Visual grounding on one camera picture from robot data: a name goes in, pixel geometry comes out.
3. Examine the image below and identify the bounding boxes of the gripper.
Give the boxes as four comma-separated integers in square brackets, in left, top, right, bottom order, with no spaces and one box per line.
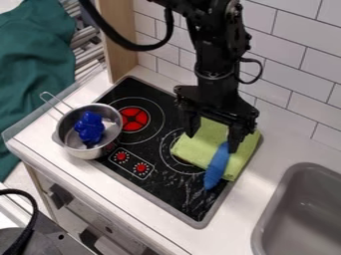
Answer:
[171,77,261,154]

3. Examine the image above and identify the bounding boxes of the toy stove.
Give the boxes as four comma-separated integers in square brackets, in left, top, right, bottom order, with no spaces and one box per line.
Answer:
[92,75,264,230]

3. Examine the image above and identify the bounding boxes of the blue toy blueberry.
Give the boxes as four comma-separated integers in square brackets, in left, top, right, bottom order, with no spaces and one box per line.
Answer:
[73,111,107,145]

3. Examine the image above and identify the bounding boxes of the silver pot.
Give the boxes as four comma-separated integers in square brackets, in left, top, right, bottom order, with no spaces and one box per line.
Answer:
[38,91,125,160]

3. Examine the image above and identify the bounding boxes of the blue tool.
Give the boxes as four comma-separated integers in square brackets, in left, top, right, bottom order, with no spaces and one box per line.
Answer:
[202,141,232,191]

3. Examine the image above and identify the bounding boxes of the toy sink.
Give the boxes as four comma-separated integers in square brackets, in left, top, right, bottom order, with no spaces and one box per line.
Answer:
[248,161,341,255]

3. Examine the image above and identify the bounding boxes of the dark green cloth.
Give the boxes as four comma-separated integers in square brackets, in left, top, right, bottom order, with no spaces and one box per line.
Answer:
[0,0,78,183]

